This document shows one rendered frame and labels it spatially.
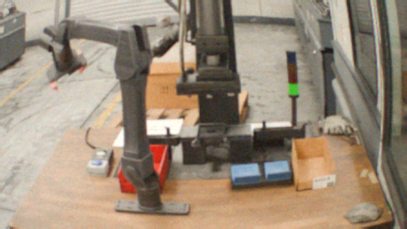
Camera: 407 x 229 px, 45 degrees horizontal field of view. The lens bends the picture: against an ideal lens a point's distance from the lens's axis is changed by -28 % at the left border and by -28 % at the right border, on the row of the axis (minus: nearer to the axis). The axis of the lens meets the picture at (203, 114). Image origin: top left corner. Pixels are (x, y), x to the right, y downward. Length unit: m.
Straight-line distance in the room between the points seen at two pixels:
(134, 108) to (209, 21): 0.44
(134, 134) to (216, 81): 0.42
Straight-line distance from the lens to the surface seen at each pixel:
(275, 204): 1.62
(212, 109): 2.15
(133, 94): 1.50
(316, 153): 1.91
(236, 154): 1.92
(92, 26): 1.54
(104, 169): 1.86
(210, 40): 1.84
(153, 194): 1.58
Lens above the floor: 1.58
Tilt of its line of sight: 16 degrees down
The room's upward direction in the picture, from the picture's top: 3 degrees counter-clockwise
